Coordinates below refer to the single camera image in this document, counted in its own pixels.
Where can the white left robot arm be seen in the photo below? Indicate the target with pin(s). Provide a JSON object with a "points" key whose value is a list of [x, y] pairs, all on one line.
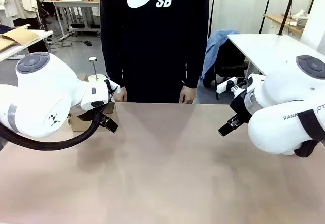
{"points": [[45, 99]]}

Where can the blue cloth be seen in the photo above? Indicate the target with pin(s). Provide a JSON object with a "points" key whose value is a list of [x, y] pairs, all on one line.
{"points": [[213, 51]]}

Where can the white background workbench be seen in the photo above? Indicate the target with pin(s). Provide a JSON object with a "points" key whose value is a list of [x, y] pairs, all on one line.
{"points": [[73, 3]]}

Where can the round stool on pole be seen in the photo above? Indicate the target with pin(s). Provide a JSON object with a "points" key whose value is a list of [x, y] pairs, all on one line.
{"points": [[93, 60]]}

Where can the person in black hoodie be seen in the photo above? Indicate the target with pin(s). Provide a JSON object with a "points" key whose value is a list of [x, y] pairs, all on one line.
{"points": [[155, 41]]}

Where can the brown cardboard cup carrier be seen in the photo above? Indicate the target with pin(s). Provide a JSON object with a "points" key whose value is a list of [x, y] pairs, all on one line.
{"points": [[106, 112]]}

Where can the person's left forearm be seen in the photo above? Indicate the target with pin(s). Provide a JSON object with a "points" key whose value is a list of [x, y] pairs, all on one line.
{"points": [[195, 56]]}

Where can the person's left hand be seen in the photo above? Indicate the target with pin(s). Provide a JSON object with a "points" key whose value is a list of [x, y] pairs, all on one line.
{"points": [[188, 95]]}

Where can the black light stand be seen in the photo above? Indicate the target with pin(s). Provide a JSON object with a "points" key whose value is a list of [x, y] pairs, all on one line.
{"points": [[266, 5], [40, 5], [288, 8]]}

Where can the white floor power strip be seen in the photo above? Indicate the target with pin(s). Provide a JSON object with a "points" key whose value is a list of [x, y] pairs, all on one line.
{"points": [[66, 36]]}

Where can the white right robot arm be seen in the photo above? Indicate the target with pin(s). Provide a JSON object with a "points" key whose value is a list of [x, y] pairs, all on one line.
{"points": [[279, 117]]}

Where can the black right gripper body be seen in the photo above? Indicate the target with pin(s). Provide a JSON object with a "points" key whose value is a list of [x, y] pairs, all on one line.
{"points": [[240, 106]]}

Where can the person's right forearm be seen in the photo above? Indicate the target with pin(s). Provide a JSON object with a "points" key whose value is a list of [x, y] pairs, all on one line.
{"points": [[113, 56]]}

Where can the brown cardboard envelopes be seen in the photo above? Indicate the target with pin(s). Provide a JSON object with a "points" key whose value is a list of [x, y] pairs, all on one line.
{"points": [[17, 37]]}

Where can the large white side table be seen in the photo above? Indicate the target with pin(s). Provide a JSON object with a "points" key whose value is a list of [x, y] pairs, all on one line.
{"points": [[266, 51]]}

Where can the wooden shelf board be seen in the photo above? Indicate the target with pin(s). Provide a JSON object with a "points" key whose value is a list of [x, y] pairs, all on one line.
{"points": [[281, 20]]}

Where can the person's right hand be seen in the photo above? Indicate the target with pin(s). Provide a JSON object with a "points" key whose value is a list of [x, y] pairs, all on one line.
{"points": [[120, 95]]}

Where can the small white side table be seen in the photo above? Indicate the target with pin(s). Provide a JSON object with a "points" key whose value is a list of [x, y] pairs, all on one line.
{"points": [[23, 43]]}

